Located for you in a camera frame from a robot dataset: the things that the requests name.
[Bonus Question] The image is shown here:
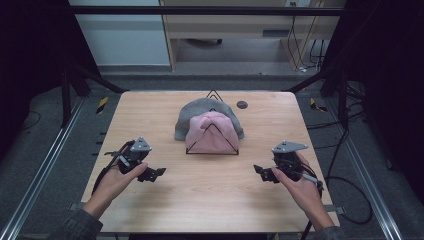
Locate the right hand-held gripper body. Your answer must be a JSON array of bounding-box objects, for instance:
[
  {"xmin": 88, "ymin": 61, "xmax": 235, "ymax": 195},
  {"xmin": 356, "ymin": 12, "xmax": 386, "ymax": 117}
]
[{"xmin": 271, "ymin": 140, "xmax": 309, "ymax": 183}]

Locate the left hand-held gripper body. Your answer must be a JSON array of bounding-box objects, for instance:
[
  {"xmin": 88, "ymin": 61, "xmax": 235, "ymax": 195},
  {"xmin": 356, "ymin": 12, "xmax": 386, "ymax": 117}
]
[{"xmin": 104, "ymin": 136, "xmax": 153, "ymax": 175}]

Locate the black triangular wire rack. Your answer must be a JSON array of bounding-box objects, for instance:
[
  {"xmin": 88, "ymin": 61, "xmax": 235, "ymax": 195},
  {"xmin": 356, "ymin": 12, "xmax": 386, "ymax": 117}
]
[{"xmin": 185, "ymin": 89, "xmax": 240, "ymax": 156}]

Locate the pink knit beanie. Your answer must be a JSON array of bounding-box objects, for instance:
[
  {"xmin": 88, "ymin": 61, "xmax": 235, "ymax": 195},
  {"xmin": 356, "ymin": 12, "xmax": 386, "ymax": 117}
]
[{"xmin": 184, "ymin": 111, "xmax": 241, "ymax": 154}]

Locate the gray knit beanie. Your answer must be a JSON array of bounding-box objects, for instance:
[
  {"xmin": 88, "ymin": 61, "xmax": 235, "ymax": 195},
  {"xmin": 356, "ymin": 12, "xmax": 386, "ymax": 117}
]
[{"xmin": 174, "ymin": 97, "xmax": 245, "ymax": 142}]

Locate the person's right hand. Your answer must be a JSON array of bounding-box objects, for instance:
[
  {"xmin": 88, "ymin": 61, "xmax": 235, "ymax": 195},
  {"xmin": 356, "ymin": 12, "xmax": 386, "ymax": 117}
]
[{"xmin": 271, "ymin": 153, "xmax": 330, "ymax": 220}]

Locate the person's left hand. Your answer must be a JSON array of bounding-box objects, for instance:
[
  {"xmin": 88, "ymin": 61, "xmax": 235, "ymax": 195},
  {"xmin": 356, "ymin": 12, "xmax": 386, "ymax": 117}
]
[{"xmin": 82, "ymin": 162, "xmax": 148, "ymax": 219}]

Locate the yellow black striped tape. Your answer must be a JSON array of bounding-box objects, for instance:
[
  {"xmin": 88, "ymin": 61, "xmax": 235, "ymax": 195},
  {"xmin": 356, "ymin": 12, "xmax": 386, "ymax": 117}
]
[
  {"xmin": 309, "ymin": 97, "xmax": 328, "ymax": 113},
  {"xmin": 95, "ymin": 96, "xmax": 110, "ymax": 115}
]

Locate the white cabinet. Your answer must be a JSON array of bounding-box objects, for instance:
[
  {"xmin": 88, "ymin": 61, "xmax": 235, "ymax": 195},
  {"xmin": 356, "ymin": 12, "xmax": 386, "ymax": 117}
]
[{"xmin": 68, "ymin": 0, "xmax": 172, "ymax": 67}]

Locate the black curtain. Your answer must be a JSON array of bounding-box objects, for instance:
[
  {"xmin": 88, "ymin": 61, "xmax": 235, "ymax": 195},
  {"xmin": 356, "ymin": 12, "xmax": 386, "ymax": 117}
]
[
  {"xmin": 321, "ymin": 0, "xmax": 424, "ymax": 203},
  {"xmin": 0, "ymin": 0, "xmax": 101, "ymax": 163}
]

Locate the left hand-held gripper cable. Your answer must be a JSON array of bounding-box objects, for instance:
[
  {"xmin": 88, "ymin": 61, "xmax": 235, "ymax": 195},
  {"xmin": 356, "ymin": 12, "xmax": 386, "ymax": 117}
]
[{"xmin": 91, "ymin": 140, "xmax": 133, "ymax": 196}]

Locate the hand-held gripper cable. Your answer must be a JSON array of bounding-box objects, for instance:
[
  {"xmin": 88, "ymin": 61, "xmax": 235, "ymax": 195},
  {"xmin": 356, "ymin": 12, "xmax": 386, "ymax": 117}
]
[
  {"xmin": 299, "ymin": 164, "xmax": 325, "ymax": 240},
  {"xmin": 91, "ymin": 140, "xmax": 133, "ymax": 196}
]

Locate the right hand-held gripper cable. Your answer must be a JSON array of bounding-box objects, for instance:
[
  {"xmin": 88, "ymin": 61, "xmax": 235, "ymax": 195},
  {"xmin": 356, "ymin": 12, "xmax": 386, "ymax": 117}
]
[{"xmin": 299, "ymin": 164, "xmax": 325, "ymax": 240}]

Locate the aluminium floor rail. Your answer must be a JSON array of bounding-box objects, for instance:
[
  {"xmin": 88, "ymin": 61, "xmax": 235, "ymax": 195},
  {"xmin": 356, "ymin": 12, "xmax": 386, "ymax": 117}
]
[
  {"xmin": 0, "ymin": 96, "xmax": 86, "ymax": 240},
  {"xmin": 324, "ymin": 98, "xmax": 404, "ymax": 240}
]

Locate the black frame strut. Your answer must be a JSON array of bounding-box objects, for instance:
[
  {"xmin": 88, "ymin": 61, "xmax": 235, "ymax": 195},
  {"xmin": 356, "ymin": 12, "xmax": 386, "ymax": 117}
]
[
  {"xmin": 286, "ymin": 66, "xmax": 350, "ymax": 129},
  {"xmin": 60, "ymin": 64, "xmax": 128, "ymax": 128}
]

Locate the looped black floor cable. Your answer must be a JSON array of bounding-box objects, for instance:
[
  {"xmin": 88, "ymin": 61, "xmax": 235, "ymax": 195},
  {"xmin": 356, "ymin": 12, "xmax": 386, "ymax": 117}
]
[{"xmin": 324, "ymin": 128, "xmax": 374, "ymax": 225}]

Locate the yellow cable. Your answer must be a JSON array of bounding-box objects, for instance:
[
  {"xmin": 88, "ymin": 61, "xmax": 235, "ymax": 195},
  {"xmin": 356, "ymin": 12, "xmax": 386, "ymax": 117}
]
[{"xmin": 287, "ymin": 0, "xmax": 326, "ymax": 72}]

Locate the black horizontal frame bar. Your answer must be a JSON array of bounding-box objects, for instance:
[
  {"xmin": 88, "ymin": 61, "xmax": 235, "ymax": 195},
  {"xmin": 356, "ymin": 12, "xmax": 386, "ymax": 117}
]
[{"xmin": 68, "ymin": 5, "xmax": 346, "ymax": 17}]

